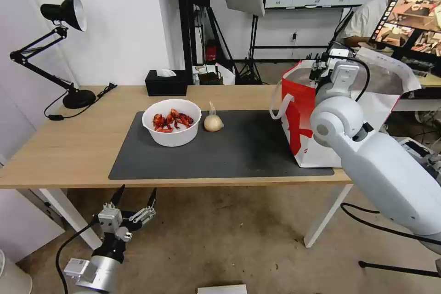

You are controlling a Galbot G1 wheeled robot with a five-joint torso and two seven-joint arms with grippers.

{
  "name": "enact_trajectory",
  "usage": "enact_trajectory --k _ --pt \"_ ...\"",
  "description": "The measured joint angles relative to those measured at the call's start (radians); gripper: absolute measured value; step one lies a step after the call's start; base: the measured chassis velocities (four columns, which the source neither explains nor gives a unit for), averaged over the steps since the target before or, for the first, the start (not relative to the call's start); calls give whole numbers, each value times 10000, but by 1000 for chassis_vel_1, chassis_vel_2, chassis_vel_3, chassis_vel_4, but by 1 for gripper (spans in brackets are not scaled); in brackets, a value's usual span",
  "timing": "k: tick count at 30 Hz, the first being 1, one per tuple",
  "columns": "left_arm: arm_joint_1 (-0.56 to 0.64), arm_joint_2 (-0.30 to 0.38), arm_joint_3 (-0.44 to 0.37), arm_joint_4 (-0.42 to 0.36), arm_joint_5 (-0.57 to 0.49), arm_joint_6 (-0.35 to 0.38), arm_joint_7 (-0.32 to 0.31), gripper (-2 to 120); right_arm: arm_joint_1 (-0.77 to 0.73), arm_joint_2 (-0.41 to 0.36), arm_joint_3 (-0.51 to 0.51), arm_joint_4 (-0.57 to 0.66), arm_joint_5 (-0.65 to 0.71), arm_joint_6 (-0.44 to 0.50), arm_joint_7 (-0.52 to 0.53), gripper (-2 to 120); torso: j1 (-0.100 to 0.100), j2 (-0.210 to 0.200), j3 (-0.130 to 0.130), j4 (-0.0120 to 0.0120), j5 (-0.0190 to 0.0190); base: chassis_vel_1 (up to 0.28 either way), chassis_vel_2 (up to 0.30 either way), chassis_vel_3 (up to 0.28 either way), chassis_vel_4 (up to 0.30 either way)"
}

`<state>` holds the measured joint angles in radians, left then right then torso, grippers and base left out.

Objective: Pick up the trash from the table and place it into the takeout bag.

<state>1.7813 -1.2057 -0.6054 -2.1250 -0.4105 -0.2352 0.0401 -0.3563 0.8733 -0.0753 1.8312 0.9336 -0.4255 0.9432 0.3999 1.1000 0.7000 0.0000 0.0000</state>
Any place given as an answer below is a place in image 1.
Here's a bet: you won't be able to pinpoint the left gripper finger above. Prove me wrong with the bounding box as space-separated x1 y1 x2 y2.
102 185 125 213
127 187 158 224

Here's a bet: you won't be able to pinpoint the white cabinet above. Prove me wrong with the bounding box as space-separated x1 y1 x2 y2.
0 188 67 264

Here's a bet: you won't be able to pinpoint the white table leg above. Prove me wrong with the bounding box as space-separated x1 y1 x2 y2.
303 183 355 249
16 188 105 250

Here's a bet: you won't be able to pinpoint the wooden side desk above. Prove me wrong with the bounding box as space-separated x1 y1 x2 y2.
391 58 441 113

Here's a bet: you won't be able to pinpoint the black light stand tripod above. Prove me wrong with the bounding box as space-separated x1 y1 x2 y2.
237 14 264 85

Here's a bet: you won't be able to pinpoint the white robot front shell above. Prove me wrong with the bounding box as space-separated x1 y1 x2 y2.
197 284 249 294

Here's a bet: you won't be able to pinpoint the black tissue box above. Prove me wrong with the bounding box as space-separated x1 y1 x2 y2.
144 69 188 97

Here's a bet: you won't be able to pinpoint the black table mat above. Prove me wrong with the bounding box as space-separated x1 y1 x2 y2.
108 110 335 181

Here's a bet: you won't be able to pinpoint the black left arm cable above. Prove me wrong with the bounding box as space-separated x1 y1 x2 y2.
56 214 105 294

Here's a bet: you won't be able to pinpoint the black metal frame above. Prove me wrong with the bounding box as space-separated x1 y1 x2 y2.
176 0 211 85

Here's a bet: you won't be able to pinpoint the red crayfish shells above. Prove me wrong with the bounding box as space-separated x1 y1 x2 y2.
152 109 195 133

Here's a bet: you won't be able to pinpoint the computer monitor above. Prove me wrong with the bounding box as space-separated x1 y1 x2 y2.
367 0 441 56

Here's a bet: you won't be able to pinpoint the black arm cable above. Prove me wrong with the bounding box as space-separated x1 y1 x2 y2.
344 57 371 102
56 214 105 294

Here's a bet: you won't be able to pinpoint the black desk lamp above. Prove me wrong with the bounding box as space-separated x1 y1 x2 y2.
9 0 97 110

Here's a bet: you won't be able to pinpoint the white plastic bowl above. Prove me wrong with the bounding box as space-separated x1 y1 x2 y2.
141 98 203 147

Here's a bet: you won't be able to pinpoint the white grey device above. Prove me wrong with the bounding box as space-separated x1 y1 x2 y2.
395 136 441 179

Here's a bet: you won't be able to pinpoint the white round bin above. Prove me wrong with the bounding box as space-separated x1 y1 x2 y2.
0 248 34 294

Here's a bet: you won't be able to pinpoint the black lamp power cable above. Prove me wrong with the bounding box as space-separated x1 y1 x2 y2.
44 82 118 122

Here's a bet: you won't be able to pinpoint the red white takeout bag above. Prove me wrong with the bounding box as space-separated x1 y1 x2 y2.
269 47 422 169

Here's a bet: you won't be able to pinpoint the white bag on floor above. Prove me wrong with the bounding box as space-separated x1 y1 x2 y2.
193 62 236 86

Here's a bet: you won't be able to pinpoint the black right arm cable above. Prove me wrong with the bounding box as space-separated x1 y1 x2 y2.
344 57 371 102

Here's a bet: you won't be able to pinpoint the black floor cable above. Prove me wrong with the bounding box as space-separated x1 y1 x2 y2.
340 203 441 243

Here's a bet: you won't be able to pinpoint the black stand leg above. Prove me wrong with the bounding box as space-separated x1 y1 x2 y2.
358 260 441 271

